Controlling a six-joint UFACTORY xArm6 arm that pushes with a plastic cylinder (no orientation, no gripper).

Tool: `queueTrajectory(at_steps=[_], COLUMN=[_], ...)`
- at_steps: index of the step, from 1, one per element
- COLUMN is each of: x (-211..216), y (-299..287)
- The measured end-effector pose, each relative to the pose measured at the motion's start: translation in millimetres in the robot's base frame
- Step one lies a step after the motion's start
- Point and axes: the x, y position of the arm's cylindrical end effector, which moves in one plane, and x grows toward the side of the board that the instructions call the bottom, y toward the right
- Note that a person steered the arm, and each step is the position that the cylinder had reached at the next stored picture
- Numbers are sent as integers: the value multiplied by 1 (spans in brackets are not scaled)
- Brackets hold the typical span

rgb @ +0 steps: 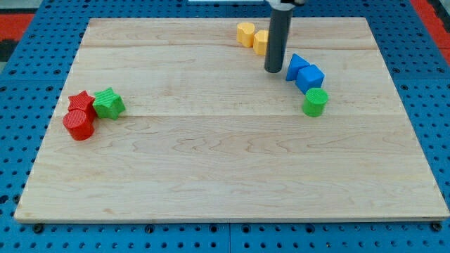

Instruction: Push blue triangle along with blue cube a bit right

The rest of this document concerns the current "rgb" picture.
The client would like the red cylinder block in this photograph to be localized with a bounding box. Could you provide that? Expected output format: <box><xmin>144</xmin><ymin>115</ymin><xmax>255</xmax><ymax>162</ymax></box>
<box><xmin>63</xmin><ymin>110</ymin><xmax>94</xmax><ymax>141</ymax></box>

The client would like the green cylinder block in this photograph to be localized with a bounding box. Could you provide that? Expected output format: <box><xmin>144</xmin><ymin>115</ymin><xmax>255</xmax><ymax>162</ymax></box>
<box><xmin>302</xmin><ymin>88</ymin><xmax>328</xmax><ymax>117</ymax></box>

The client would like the yellow pentagon block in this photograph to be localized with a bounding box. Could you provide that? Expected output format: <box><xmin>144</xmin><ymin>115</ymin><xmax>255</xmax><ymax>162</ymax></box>
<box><xmin>253</xmin><ymin>30</ymin><xmax>269</xmax><ymax>56</ymax></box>

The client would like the red star block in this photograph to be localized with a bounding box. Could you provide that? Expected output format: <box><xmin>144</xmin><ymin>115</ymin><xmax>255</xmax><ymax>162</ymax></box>
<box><xmin>67</xmin><ymin>91</ymin><xmax>97</xmax><ymax>122</ymax></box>

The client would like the green star block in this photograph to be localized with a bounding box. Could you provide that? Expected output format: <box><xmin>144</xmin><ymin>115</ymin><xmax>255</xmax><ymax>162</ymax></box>
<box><xmin>93</xmin><ymin>87</ymin><xmax>126</xmax><ymax>120</ymax></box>

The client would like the blue cube block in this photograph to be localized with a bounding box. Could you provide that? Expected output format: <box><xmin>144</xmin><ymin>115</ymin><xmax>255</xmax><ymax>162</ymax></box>
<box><xmin>295</xmin><ymin>65</ymin><xmax>325</xmax><ymax>94</ymax></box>

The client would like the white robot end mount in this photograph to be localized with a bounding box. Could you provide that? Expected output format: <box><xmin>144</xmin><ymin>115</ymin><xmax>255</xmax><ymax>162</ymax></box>
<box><xmin>266</xmin><ymin>0</ymin><xmax>305</xmax><ymax>11</ymax></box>

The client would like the blue triangle block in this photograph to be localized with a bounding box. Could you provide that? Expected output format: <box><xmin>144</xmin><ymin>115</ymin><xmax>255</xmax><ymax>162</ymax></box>
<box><xmin>285</xmin><ymin>53</ymin><xmax>310</xmax><ymax>82</ymax></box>

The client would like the light wooden board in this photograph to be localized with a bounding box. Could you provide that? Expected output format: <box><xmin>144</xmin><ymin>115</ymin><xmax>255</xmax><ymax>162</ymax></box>
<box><xmin>15</xmin><ymin>18</ymin><xmax>449</xmax><ymax>223</ymax></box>

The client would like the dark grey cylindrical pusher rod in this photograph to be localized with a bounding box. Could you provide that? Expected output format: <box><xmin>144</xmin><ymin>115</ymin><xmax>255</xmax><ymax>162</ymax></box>
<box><xmin>264</xmin><ymin>8</ymin><xmax>293</xmax><ymax>73</ymax></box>

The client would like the yellow heart block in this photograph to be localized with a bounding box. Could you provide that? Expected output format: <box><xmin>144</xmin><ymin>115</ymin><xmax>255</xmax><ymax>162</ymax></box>
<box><xmin>236</xmin><ymin>22</ymin><xmax>255</xmax><ymax>48</ymax></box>

